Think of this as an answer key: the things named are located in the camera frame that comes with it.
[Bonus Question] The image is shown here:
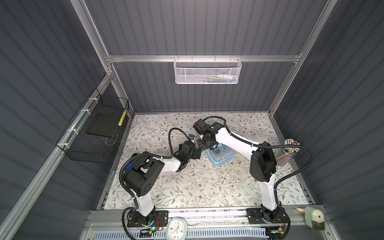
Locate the light blue plastic tool box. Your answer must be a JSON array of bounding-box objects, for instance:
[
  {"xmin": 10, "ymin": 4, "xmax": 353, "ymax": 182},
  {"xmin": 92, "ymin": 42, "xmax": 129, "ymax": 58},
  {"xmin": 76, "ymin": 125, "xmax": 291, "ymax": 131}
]
[{"xmin": 198, "ymin": 135, "xmax": 236, "ymax": 167}]

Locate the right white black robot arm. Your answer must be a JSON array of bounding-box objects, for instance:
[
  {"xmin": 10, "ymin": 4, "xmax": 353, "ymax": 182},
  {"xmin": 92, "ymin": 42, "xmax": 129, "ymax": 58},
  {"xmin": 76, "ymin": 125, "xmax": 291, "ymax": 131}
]
[{"xmin": 193, "ymin": 116, "xmax": 314, "ymax": 223}]

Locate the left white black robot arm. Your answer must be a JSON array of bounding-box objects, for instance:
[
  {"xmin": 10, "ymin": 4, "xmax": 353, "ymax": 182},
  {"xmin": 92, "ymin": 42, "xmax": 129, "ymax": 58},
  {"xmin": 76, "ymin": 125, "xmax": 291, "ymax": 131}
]
[{"xmin": 119, "ymin": 128, "xmax": 202, "ymax": 226}]

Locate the floral table mat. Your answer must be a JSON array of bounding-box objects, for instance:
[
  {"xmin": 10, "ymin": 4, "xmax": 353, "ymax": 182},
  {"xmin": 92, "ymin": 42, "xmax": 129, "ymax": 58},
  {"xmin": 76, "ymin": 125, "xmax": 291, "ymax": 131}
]
[{"xmin": 103, "ymin": 112, "xmax": 310, "ymax": 210}]

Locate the yellow marker in black basket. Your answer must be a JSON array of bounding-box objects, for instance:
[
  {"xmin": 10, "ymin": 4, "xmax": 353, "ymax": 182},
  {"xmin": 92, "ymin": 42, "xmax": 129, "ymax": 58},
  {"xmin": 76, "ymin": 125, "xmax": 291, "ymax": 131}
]
[{"xmin": 118, "ymin": 110, "xmax": 127, "ymax": 127}]

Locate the white analog clock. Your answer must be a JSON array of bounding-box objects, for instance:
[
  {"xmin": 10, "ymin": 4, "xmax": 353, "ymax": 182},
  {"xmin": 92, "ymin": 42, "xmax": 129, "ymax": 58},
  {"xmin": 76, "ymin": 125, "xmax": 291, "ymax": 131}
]
[{"xmin": 166, "ymin": 217, "xmax": 188, "ymax": 240}]

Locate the clear cup of markers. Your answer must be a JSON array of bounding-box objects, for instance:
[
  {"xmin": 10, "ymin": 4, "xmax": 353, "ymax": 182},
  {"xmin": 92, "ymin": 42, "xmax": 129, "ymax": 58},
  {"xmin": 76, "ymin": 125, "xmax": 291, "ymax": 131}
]
[{"xmin": 274, "ymin": 139, "xmax": 300, "ymax": 166}]

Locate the green pencil sharpener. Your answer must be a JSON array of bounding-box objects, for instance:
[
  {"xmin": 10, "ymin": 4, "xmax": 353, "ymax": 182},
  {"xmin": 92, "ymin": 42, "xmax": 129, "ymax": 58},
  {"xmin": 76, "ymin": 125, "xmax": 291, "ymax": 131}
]
[{"xmin": 304, "ymin": 206, "xmax": 325, "ymax": 231}]

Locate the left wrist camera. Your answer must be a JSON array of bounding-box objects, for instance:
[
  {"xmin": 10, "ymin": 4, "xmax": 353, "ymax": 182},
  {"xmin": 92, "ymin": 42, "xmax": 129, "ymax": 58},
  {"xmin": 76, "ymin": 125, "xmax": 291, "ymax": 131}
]
[{"xmin": 189, "ymin": 134, "xmax": 196, "ymax": 143}]

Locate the white wire mesh basket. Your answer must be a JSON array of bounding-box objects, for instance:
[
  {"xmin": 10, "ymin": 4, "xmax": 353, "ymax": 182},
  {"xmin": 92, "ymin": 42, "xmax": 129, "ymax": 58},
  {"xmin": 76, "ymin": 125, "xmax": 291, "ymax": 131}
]
[{"xmin": 173, "ymin": 57, "xmax": 242, "ymax": 85}]

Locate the black wire wall basket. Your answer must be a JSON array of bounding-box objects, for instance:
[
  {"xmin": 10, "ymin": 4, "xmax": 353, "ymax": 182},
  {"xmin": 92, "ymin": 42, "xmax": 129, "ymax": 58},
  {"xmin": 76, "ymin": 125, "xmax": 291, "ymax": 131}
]
[{"xmin": 57, "ymin": 90, "xmax": 130, "ymax": 164}]

